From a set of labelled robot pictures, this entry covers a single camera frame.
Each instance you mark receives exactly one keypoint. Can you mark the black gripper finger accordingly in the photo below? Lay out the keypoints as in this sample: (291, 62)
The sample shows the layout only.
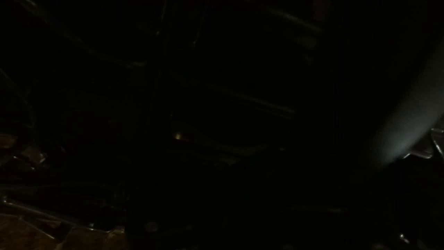
(409, 126)

